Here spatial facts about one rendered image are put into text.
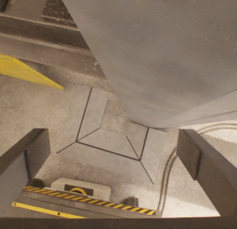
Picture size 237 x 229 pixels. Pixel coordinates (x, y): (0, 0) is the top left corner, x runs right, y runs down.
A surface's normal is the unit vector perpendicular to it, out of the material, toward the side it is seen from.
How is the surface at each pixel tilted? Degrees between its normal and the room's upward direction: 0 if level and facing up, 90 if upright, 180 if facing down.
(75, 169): 0
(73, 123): 10
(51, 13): 0
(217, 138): 0
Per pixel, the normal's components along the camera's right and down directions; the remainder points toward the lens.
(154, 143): 0.07, -0.07
